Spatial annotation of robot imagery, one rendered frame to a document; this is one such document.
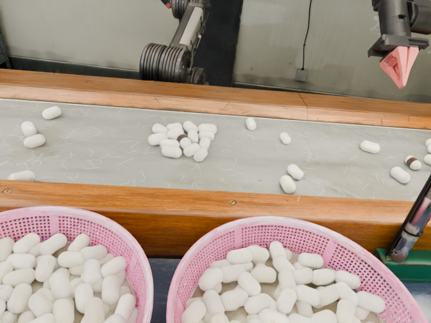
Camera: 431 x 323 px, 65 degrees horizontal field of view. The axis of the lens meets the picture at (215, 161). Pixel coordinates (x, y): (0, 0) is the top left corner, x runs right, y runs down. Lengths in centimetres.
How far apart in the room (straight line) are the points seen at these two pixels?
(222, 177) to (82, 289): 28
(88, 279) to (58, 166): 23
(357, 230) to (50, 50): 282
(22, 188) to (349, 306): 44
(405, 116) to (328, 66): 194
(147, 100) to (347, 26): 219
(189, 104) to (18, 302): 52
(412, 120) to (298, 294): 62
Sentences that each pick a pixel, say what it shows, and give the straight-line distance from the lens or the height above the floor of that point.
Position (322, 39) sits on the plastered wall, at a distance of 277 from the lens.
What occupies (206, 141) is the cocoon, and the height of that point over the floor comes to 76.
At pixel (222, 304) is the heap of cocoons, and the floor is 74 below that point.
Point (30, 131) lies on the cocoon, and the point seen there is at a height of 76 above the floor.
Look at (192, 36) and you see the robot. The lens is 110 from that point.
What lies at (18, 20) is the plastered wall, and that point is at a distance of 313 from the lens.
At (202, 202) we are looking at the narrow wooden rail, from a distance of 47.
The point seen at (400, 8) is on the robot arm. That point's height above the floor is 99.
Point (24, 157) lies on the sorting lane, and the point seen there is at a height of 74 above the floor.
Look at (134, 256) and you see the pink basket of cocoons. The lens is 41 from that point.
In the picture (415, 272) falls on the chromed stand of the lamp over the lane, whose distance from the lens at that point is 59.
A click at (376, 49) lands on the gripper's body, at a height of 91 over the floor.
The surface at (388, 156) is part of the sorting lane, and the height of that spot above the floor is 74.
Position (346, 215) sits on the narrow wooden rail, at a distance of 52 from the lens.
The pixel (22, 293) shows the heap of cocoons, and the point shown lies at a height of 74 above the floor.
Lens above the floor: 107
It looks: 34 degrees down
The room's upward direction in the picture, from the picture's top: 7 degrees clockwise
